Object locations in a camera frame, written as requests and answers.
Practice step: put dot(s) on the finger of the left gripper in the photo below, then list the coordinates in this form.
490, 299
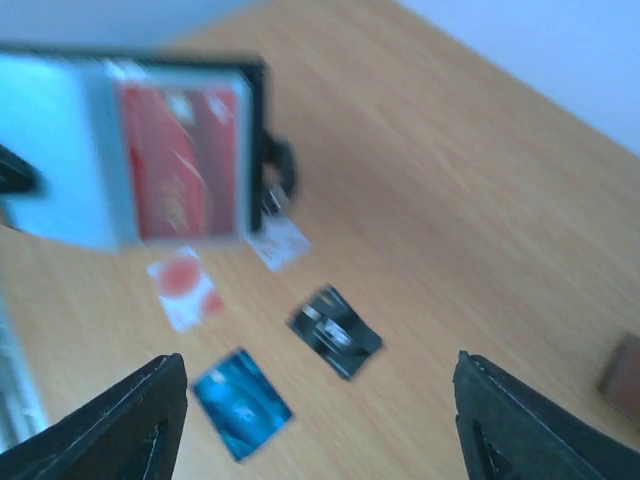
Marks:
18, 177

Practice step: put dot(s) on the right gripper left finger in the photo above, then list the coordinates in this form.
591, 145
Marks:
131, 431

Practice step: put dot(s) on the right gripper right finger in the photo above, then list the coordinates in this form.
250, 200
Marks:
507, 430

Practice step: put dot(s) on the blue credit card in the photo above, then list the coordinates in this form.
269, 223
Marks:
241, 403

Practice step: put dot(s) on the red white credit card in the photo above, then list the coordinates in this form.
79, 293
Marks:
185, 290

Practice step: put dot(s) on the white floral credit card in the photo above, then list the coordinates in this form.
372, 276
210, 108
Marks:
279, 243

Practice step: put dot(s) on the dark red credit card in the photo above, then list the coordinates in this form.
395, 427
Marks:
182, 149

